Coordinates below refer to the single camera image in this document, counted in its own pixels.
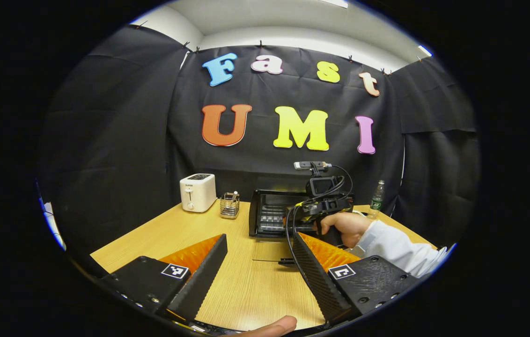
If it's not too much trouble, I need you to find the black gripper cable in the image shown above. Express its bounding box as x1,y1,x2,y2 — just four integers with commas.
285,164,354,281

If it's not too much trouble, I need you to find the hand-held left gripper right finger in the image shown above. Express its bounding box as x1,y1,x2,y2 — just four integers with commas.
291,232,420,327

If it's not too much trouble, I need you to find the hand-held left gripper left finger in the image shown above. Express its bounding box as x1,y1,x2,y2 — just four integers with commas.
101,234,228,323

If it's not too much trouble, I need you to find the black backdrop cloth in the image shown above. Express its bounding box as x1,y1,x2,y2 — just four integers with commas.
36,26,481,263

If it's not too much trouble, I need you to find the clear plastic water bottle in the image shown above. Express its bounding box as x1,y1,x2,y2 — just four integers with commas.
369,180,386,220

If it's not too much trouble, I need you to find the small wire basket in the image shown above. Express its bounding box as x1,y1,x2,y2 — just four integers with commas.
220,191,241,220

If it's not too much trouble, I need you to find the black electric oven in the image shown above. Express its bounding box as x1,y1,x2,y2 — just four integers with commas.
249,174,357,266

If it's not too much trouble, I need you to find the white toaster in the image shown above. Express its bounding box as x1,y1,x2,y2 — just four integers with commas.
180,174,217,213

